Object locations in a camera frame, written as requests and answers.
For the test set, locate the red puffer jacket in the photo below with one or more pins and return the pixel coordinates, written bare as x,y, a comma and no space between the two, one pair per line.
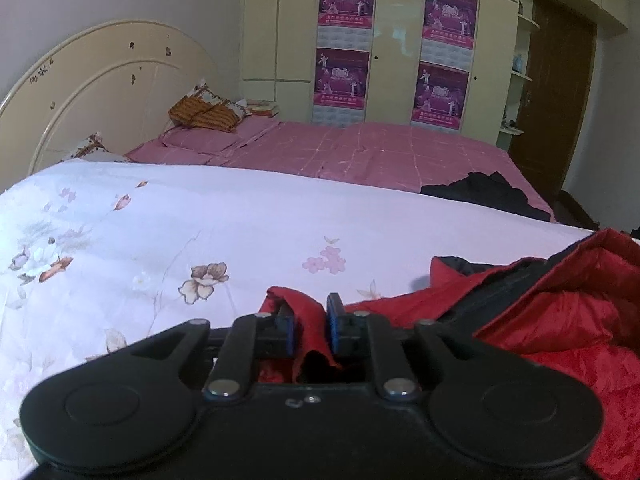
565,320

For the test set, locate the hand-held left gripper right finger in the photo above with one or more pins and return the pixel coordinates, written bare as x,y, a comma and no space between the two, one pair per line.
334,327

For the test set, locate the stack of books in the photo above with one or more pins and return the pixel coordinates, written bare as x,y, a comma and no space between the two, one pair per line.
262,109

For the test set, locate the floral pillow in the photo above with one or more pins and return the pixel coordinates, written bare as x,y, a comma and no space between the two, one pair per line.
215,96
97,149

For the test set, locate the purple wall poster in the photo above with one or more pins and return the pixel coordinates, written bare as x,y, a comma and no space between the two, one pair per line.
450,15
441,92
347,2
342,80

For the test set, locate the brown wooden door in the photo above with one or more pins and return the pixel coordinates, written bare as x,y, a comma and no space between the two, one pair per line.
552,90

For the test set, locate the blue bottle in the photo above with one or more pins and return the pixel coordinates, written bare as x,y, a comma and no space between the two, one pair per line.
518,63

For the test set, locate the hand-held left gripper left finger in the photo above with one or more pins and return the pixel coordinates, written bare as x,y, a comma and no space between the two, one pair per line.
287,327

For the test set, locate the pink checked bed sheet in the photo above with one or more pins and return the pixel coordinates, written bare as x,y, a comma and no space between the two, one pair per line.
375,160

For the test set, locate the white floral bed sheet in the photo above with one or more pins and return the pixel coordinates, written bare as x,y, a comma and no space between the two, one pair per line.
175,210

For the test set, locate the cream wardrobe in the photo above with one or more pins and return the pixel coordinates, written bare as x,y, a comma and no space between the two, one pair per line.
395,35

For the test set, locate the cream wooden headboard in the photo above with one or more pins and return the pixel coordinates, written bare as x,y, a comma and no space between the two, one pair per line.
100,90

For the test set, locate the black cloth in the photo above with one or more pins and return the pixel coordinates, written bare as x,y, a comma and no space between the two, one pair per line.
480,192

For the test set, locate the orange striped pillow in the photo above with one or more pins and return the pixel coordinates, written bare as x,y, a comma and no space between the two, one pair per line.
205,114

